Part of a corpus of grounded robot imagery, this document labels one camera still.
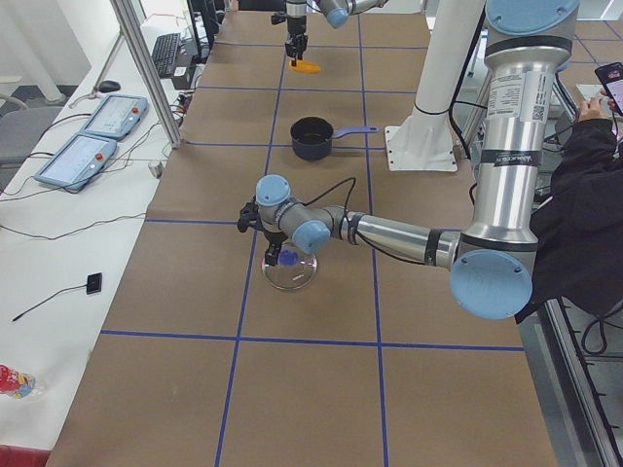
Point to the person in black jacket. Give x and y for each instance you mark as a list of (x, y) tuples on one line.
[(579, 229)]

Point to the silver blue lid-side robot arm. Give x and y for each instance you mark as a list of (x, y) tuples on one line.
[(491, 261)]

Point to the black corn-side gripper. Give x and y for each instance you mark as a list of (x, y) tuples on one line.
[(296, 25)]

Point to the blue teach pendant far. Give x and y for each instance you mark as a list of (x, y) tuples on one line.
[(116, 116)]

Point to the blue teach pendant near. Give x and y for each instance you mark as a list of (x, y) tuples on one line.
[(74, 165)]

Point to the blue teach pendant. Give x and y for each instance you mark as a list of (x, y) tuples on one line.
[(74, 165), (116, 116)]

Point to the silver blue corn-side robot arm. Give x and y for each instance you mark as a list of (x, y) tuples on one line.
[(336, 12)]

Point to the yellow corn cob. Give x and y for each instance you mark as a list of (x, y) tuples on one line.
[(305, 67)]

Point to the black computer mouse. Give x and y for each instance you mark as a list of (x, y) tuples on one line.
[(107, 86)]

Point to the smartphone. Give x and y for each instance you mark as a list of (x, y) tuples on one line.
[(610, 76)]

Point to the person's hand holding phone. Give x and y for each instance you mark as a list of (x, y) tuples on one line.
[(598, 107)]

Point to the aluminium frame post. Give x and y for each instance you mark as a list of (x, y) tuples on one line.
[(130, 27)]

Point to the plastic drink bottle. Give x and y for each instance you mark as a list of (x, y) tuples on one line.
[(21, 386)]

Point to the black corn-side wrist camera mount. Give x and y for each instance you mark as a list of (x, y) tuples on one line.
[(278, 18)]

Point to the black keyboard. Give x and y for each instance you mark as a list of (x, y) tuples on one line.
[(164, 54)]

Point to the small black device on table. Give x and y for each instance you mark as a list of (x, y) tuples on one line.
[(94, 283)]

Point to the dark blue saucepan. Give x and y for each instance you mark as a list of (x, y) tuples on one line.
[(312, 137)]

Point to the glass pot lid blue knob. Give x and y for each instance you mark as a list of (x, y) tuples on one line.
[(293, 270)]

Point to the white pedestal column with base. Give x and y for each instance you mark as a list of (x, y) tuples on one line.
[(424, 141)]

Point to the black lid-side gripper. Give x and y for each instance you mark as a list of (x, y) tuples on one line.
[(274, 237)]

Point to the black lid-side wrist camera mount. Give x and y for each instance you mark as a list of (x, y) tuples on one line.
[(249, 218)]

